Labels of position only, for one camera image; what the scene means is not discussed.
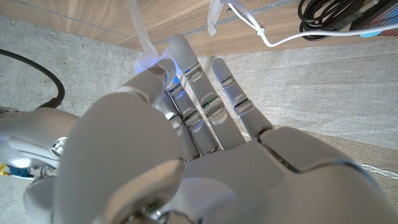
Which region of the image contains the grey marking tape outline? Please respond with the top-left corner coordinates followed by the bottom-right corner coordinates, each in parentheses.
top-left (155, 0), bottom-right (299, 44)

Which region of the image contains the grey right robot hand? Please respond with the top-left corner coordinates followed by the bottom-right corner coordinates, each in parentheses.
top-left (0, 107), bottom-right (80, 170)

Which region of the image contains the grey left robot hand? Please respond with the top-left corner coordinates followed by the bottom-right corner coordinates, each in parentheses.
top-left (52, 33), bottom-right (398, 224)

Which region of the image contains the beige striped curtain backdrop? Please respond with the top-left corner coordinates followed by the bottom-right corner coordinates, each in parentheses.
top-left (192, 39), bottom-right (398, 206)

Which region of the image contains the white charging cable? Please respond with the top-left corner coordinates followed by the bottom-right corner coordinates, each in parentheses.
top-left (226, 1), bottom-right (398, 48)

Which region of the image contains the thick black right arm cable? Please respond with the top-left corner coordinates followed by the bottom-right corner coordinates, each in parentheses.
top-left (0, 48), bottom-right (66, 110)

